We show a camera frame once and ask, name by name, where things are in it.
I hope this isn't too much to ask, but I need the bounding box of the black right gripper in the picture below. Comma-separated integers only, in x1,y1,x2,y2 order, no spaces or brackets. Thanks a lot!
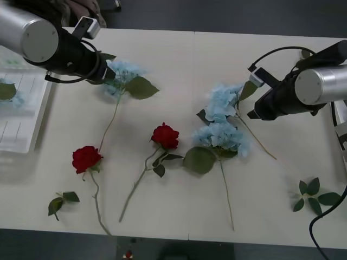
247,86,283,121

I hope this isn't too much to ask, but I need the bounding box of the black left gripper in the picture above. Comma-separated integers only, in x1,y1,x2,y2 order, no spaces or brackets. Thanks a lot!
77,40,118,82

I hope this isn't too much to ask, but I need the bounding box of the red rose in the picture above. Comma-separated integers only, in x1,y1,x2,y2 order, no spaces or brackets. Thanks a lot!
72,145,121,249
118,122,185,223

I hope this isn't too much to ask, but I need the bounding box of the person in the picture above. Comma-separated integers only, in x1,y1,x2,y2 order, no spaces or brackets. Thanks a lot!
58,0,122,28

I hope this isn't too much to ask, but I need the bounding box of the shallow white box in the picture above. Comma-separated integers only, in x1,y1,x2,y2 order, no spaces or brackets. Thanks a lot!
0,44,54,155

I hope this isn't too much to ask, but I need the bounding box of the green five-leaf twig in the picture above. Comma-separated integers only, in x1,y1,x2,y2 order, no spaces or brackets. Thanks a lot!
292,177,342,217

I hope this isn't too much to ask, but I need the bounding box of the green two-leaf twig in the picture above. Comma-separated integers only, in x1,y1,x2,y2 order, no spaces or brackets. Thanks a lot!
48,191,81,222

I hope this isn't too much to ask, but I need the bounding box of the black cable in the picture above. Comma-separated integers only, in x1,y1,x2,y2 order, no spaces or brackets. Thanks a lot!
310,186,347,260

